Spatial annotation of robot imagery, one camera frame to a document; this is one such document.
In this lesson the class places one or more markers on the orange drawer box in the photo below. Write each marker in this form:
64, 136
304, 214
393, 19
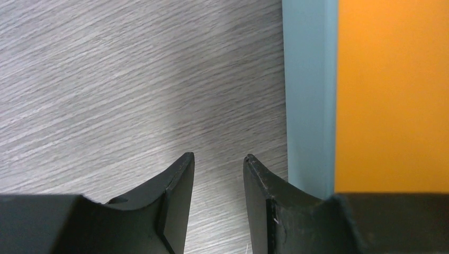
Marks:
366, 86

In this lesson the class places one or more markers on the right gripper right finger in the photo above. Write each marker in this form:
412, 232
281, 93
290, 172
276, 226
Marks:
285, 219

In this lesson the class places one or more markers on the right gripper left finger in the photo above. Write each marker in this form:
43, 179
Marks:
150, 218

